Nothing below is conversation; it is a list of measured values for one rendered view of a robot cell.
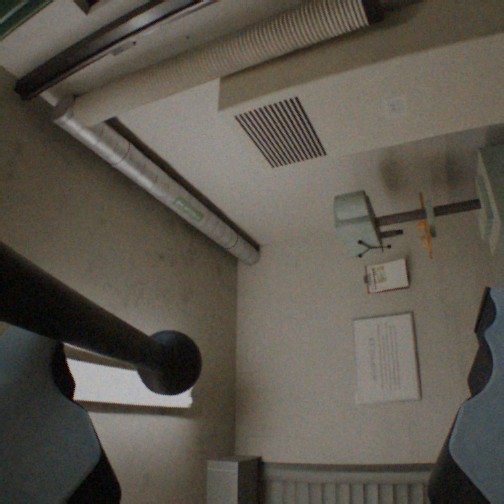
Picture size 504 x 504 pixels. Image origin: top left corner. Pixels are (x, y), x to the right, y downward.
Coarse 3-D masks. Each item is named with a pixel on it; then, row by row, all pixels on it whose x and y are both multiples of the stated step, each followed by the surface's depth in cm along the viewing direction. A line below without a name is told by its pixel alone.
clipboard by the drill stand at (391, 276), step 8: (376, 264) 305; (384, 264) 299; (392, 264) 295; (400, 264) 292; (368, 272) 304; (376, 272) 301; (384, 272) 297; (392, 272) 294; (400, 272) 290; (368, 280) 302; (376, 280) 299; (384, 280) 295; (392, 280) 292; (400, 280) 288; (368, 288) 301; (376, 288) 297; (384, 288) 293; (392, 288) 292; (400, 288) 290; (408, 288) 287
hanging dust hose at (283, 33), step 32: (320, 0) 127; (352, 0) 122; (256, 32) 137; (288, 32) 133; (320, 32) 131; (160, 64) 157; (192, 64) 149; (224, 64) 147; (96, 96) 168; (128, 96) 164; (160, 96) 165
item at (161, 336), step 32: (0, 256) 6; (0, 288) 6; (32, 288) 7; (64, 288) 9; (0, 320) 7; (32, 320) 8; (64, 320) 9; (96, 320) 10; (96, 352) 11; (128, 352) 13; (160, 352) 16; (192, 352) 19; (160, 384) 19; (192, 384) 20
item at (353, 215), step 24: (480, 168) 205; (360, 192) 209; (480, 192) 202; (336, 216) 225; (360, 216) 213; (384, 216) 228; (408, 216) 221; (432, 216) 213; (480, 216) 213; (360, 240) 234
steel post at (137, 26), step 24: (168, 0) 130; (192, 0) 130; (216, 0) 131; (120, 24) 139; (144, 24) 139; (168, 24) 140; (72, 48) 151; (96, 48) 149; (120, 48) 149; (48, 72) 159; (72, 72) 160; (24, 96) 171
